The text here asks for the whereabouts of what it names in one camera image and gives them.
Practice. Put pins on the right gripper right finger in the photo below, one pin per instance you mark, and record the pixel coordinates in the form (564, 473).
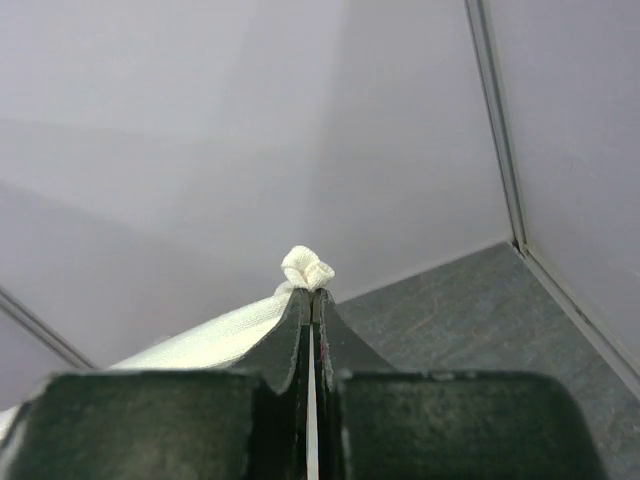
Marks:
(376, 422)

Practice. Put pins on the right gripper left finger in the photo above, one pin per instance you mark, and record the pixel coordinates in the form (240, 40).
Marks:
(246, 421)

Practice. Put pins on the aluminium frame rail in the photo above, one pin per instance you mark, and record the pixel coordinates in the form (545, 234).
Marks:
(576, 308)

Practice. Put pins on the white cloth napkin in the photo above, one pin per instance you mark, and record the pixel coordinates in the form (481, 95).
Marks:
(223, 340)

